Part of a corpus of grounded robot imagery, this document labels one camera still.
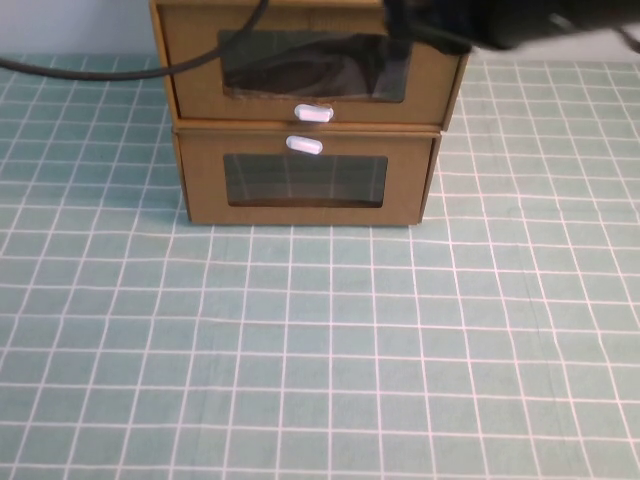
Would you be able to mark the cardboard drawer with window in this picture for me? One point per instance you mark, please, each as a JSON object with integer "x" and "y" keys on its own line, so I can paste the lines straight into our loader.
{"x": 161, "y": 55}
{"x": 176, "y": 165}

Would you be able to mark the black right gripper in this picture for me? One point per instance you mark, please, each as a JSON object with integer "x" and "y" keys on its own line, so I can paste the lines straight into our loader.
{"x": 520, "y": 22}

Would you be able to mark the green checked tablecloth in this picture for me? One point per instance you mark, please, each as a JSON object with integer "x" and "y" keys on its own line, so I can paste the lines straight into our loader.
{"x": 320, "y": 350}

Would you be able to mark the windowed cardboard drawer, smooth front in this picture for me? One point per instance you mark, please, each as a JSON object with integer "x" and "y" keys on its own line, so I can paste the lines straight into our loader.
{"x": 205, "y": 190}

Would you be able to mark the upper cardboard drawer with window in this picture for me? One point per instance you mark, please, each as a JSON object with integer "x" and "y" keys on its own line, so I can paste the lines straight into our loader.
{"x": 161, "y": 55}

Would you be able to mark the lower cardboard drawer with window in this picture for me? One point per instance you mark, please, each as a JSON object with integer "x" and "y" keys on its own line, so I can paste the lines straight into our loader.
{"x": 176, "y": 165}

